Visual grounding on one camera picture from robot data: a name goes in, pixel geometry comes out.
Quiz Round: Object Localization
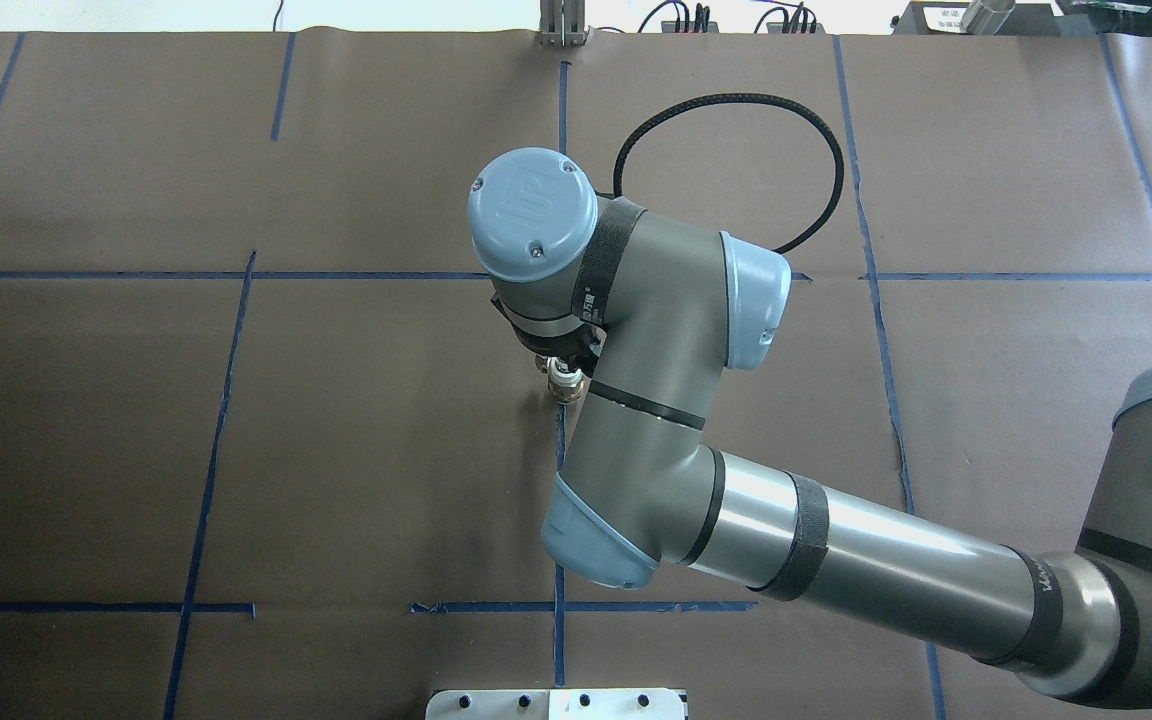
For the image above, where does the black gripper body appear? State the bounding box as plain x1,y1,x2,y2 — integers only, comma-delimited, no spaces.
492,293,602,363

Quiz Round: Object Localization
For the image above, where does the white PPR brass valve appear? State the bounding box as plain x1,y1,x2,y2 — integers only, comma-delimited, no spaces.
545,366,586,406

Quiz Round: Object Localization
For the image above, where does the chrome tee pipe fitting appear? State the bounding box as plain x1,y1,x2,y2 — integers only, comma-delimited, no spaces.
535,354,584,387

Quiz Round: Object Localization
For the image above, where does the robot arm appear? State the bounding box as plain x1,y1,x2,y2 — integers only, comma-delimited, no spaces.
467,147,1152,710

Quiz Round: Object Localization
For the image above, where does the black power strip left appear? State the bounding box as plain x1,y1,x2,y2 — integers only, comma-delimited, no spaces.
652,1,721,35

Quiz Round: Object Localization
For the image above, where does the brown paper table cover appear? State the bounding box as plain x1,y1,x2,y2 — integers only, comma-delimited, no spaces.
0,26,1152,719

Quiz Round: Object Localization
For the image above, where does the black box with metal cylinder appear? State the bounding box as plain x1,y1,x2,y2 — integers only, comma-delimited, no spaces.
890,1,1061,37

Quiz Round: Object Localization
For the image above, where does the black camera cable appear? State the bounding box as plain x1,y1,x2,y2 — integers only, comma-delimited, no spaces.
613,94,846,255

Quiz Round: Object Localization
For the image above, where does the aluminium frame post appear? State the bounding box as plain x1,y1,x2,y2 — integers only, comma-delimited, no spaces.
538,0,590,50

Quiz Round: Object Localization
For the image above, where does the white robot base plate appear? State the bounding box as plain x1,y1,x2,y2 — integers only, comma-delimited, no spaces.
424,687,690,719

